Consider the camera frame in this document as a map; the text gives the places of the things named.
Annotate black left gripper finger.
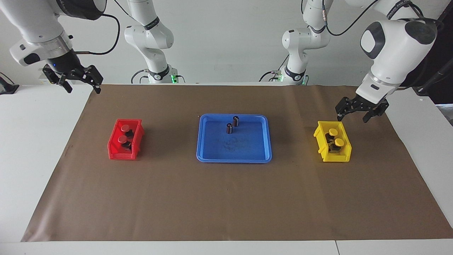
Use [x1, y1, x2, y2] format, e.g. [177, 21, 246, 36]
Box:
[362, 106, 389, 123]
[335, 99, 349, 121]

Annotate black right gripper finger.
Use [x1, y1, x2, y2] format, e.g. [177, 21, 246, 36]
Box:
[57, 79, 74, 94]
[88, 76, 104, 95]

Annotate yellow plastic bin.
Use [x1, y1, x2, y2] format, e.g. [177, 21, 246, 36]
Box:
[313, 120, 352, 163]

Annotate red plastic bin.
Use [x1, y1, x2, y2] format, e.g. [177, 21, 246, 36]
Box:
[107, 119, 145, 160]

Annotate black background panel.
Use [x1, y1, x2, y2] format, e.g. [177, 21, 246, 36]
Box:
[389, 0, 453, 105]

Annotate blue plastic tray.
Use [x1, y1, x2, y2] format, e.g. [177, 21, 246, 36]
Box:
[196, 113, 273, 164]

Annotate brown paper table mat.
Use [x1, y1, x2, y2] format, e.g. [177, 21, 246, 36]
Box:
[21, 84, 453, 242]

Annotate black base cable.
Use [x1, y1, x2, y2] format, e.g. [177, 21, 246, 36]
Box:
[131, 69, 149, 84]
[258, 53, 289, 83]

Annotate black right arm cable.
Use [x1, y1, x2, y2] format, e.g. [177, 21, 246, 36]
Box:
[73, 13, 121, 55]

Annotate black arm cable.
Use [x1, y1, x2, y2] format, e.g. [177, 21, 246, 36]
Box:
[301, 0, 439, 36]
[73, 13, 121, 55]

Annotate black clamp mount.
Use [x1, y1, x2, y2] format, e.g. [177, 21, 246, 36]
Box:
[0, 72, 20, 95]

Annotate black camera stand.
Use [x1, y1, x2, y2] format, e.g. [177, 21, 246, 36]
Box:
[412, 58, 453, 97]

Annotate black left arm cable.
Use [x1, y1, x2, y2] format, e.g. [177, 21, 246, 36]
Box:
[301, 0, 439, 36]

